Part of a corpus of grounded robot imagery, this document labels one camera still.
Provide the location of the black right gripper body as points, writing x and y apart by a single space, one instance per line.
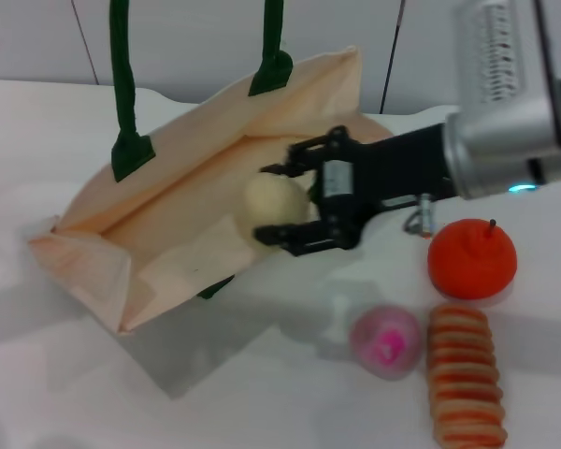
378 178

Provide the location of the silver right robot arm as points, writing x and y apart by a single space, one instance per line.
495 149

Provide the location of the orange striped bread roll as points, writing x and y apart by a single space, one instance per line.
465 374

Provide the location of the orange persimmon toy fruit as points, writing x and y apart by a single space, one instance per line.
472 262

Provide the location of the pink round pastry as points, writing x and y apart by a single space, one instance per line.
385 341

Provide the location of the cream round egg yolk pastry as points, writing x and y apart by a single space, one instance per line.
271 196

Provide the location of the dark vertical wall strip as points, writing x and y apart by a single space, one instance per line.
392 56

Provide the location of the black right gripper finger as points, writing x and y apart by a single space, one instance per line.
313 149
304 236

